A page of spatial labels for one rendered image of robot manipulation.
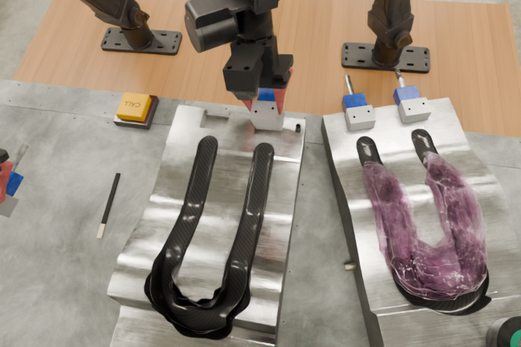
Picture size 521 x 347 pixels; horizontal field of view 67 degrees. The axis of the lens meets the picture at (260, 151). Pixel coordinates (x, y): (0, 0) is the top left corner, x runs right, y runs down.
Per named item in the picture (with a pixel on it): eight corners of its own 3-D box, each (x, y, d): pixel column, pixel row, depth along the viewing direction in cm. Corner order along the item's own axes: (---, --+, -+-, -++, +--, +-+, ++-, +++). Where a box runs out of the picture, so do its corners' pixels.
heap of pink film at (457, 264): (353, 163, 74) (359, 144, 67) (445, 150, 74) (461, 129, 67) (390, 309, 62) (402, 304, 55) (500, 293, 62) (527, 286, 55)
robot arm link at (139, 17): (132, 16, 85) (143, -2, 87) (97, 8, 86) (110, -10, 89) (141, 36, 90) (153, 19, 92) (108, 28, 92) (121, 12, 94)
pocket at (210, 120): (208, 117, 81) (205, 108, 78) (232, 120, 81) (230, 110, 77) (203, 136, 79) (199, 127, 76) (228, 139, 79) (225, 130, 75)
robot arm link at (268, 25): (240, 53, 58) (232, 7, 54) (225, 39, 62) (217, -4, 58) (281, 38, 60) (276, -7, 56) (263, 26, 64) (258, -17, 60)
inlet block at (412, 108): (382, 78, 86) (388, 62, 81) (405, 75, 86) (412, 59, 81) (399, 129, 80) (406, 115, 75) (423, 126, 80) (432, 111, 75)
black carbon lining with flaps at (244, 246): (201, 139, 77) (190, 114, 69) (281, 149, 75) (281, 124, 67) (150, 328, 62) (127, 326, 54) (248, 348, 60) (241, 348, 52)
